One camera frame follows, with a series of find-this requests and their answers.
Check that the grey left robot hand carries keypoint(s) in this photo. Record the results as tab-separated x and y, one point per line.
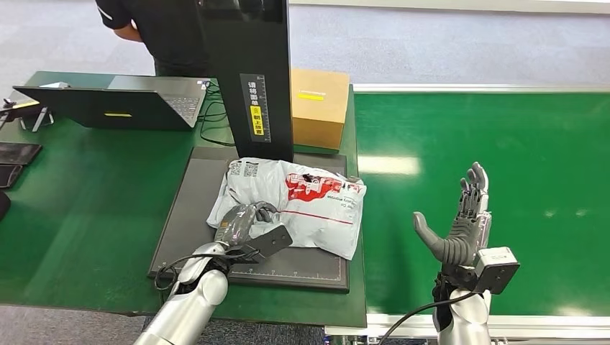
238	221

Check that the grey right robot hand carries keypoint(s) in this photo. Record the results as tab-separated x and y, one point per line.
460	238

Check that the grey plastic mailer package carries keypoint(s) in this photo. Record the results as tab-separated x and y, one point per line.
314	219

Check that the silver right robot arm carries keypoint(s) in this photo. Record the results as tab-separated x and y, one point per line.
464	319

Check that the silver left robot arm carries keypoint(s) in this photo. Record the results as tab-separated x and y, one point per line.
190	304

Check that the green conveyor belt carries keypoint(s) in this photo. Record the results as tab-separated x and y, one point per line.
524	157

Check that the brown cardboard delivery box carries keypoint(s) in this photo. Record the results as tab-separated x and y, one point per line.
317	102

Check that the black inbound scanning machine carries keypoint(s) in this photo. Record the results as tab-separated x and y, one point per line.
248	47

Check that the green topped table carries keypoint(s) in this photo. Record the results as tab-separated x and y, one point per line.
86	214

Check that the grey open laptop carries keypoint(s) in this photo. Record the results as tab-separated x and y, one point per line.
133	109

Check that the small silver flat device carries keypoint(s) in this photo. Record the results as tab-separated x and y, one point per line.
55	85

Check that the black tablet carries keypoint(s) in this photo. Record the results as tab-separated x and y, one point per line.
18	153

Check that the small device on stand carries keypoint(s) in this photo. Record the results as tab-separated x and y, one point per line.
31	114

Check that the black phone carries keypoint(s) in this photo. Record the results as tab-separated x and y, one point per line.
8	176

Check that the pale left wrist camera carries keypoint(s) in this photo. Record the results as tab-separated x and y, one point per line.
267	243

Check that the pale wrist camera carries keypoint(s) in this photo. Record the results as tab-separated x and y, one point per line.
498	269
267	243

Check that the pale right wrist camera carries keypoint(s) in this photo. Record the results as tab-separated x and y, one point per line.
498	269

